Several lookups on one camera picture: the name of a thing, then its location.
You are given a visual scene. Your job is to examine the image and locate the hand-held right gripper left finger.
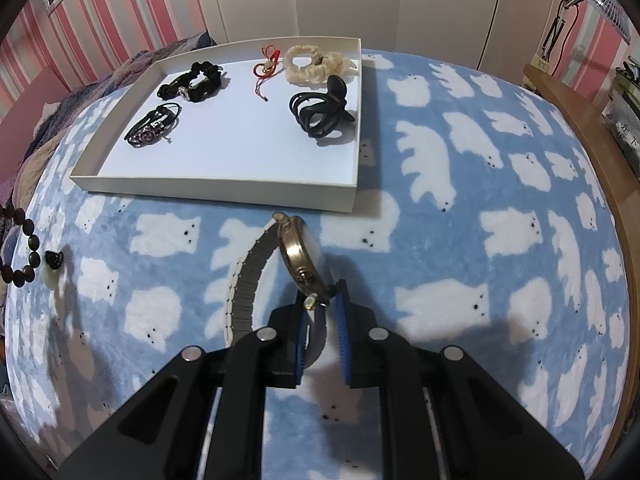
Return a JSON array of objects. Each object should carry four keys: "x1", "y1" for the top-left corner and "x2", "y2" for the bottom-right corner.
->
[{"x1": 60, "y1": 304, "x2": 330, "y2": 480}]

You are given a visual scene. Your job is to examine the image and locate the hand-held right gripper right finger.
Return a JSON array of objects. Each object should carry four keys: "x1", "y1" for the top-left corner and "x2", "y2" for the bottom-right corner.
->
[{"x1": 334, "y1": 280, "x2": 586, "y2": 480}]

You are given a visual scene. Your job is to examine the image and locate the grey band wristwatch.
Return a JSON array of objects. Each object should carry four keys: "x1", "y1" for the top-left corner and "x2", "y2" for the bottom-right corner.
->
[{"x1": 223, "y1": 211, "x2": 335, "y2": 367}]

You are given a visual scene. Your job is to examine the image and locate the white shallow tray box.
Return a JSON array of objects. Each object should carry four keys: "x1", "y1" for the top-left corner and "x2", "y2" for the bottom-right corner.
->
[{"x1": 69, "y1": 36, "x2": 363, "y2": 213}]

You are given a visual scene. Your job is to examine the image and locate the black hair claw clip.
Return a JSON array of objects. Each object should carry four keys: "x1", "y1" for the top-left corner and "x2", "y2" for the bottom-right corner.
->
[{"x1": 288, "y1": 74, "x2": 357, "y2": 139}]

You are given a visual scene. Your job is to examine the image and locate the black leather braided bracelet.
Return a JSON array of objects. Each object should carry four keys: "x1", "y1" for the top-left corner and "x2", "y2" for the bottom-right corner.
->
[{"x1": 124, "y1": 102, "x2": 182, "y2": 149}]

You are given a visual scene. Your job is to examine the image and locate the cream hair scrunchie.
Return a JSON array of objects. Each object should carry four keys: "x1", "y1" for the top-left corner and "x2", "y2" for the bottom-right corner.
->
[{"x1": 285, "y1": 45, "x2": 357, "y2": 86}]

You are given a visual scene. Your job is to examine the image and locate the red string bracelet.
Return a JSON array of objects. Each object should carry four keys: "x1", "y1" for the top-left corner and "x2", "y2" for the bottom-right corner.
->
[{"x1": 252, "y1": 44, "x2": 284, "y2": 103}]

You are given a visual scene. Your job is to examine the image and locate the wooden bead bracelet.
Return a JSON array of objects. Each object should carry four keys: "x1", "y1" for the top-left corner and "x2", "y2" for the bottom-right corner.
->
[{"x1": 0, "y1": 204, "x2": 42, "y2": 288}]

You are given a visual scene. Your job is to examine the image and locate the black scrunchie with charm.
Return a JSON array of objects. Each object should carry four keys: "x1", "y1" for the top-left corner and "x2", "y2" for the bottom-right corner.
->
[{"x1": 157, "y1": 61, "x2": 227, "y2": 102}]

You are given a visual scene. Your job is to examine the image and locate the beige quilt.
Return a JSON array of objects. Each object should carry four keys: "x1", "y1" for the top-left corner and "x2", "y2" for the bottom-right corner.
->
[{"x1": 0, "y1": 125, "x2": 87, "y2": 198}]

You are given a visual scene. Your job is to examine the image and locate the wooden side table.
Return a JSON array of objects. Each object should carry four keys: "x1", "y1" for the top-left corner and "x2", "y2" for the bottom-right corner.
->
[{"x1": 522, "y1": 62, "x2": 640, "y2": 341}]

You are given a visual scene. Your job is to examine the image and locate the purple patterned quilt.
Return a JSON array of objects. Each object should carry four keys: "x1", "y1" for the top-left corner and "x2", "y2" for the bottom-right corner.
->
[{"x1": 65, "y1": 30, "x2": 218, "y2": 107}]

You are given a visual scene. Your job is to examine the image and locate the white ornate wardrobe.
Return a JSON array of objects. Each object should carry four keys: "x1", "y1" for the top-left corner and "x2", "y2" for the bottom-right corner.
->
[{"x1": 205, "y1": 0, "x2": 581, "y2": 81}]

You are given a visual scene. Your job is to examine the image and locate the pink headboard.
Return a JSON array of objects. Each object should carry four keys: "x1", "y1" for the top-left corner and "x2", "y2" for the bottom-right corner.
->
[{"x1": 0, "y1": 67, "x2": 71, "y2": 127}]

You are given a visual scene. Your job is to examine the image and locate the silver desk lamp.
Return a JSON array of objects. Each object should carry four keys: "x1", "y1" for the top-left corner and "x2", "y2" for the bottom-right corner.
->
[{"x1": 542, "y1": 0, "x2": 636, "y2": 61}]

